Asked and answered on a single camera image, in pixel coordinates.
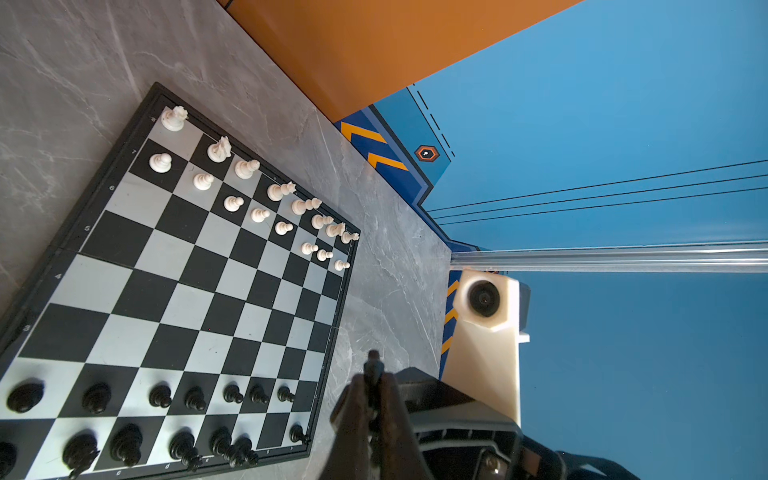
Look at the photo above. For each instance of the black chess piece front left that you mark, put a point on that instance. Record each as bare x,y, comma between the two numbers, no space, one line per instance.
182,448

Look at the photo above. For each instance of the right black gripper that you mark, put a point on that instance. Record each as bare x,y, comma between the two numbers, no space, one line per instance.
463,438

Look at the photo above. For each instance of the black pawn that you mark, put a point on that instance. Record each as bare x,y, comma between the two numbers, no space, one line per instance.
373,371

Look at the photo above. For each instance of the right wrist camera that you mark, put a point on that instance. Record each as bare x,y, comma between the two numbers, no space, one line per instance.
483,352

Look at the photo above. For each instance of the right aluminium corner post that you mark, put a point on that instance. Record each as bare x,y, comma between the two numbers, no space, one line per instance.
728,257

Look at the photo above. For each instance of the black chess piece front middle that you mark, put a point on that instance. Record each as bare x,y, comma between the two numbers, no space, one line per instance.
221,445

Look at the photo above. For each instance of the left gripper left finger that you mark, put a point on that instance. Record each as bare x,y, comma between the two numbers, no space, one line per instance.
349,455

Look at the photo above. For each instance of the black rook corner square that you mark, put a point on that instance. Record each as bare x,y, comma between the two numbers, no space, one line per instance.
8,457

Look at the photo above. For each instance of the black white chessboard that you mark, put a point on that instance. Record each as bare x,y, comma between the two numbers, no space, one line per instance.
193,287

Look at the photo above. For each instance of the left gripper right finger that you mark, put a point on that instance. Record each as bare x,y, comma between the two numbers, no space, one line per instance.
399,450

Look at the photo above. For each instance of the black chess piece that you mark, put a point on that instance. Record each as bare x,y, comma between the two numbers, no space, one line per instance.
247,456
182,448
221,445

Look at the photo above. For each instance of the black chess piece front right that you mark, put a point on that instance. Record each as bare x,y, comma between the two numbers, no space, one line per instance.
247,456

